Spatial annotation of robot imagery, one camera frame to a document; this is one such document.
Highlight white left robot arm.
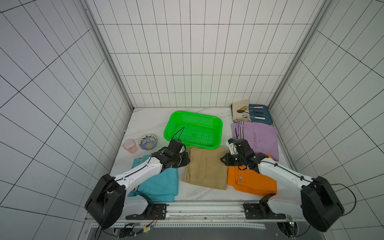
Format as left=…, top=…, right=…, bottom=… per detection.
left=85, top=140, right=190, bottom=230

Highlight dark metal spoon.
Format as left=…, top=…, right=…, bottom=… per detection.
left=237, top=110, right=263, bottom=115

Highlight khaki pants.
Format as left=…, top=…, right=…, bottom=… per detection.
left=183, top=147, right=228, bottom=190

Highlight pink plastic cup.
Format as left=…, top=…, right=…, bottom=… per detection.
left=123, top=140, right=138, bottom=154

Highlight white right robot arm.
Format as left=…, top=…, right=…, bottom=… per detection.
left=221, top=139, right=345, bottom=232

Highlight blue patterned ceramic plate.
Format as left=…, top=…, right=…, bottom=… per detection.
left=139, top=134, right=158, bottom=151

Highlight green plastic basket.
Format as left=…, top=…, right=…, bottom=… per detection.
left=164, top=111, right=223, bottom=150

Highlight orange pants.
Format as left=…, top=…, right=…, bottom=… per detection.
left=227, top=167, right=278, bottom=196

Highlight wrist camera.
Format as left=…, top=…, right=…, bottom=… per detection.
left=226, top=139, right=239, bottom=155
left=168, top=139, right=186, bottom=154

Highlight green handled gold spoon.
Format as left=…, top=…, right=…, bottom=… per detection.
left=238, top=108, right=263, bottom=112

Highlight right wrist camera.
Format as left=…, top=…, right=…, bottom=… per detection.
left=226, top=139, right=239, bottom=155

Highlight aluminium mounting rail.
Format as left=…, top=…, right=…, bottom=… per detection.
left=104, top=200, right=312, bottom=235

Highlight purple pants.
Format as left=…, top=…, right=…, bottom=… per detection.
left=231, top=121, right=279, bottom=162

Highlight dark teal tray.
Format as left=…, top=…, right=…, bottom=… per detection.
left=249, top=104, right=273, bottom=126

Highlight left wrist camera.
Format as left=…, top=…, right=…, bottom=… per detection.
left=168, top=139, right=186, bottom=154

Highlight white handled spoon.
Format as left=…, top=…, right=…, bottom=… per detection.
left=242, top=115, right=266, bottom=120

